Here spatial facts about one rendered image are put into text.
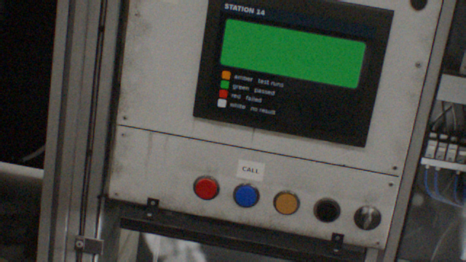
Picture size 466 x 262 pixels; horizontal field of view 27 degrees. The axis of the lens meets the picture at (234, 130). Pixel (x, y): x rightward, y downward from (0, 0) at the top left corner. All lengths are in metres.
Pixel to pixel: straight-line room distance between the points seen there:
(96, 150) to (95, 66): 0.13
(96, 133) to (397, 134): 0.44
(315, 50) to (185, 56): 0.19
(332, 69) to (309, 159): 0.15
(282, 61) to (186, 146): 0.20
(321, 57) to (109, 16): 0.31
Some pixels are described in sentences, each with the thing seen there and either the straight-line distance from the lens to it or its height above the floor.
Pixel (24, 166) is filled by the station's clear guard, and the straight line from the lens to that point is 1.55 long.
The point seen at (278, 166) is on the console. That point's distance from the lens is 1.43.
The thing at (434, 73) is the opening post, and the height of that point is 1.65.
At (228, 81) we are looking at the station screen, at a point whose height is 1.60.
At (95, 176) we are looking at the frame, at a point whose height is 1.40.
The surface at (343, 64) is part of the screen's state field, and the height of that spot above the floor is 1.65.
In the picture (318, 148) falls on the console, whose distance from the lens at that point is 1.42.
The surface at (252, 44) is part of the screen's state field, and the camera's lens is 1.35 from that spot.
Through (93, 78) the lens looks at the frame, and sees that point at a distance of 1.45.
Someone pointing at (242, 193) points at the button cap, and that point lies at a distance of 1.45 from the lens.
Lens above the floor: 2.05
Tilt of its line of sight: 22 degrees down
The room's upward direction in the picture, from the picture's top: 9 degrees clockwise
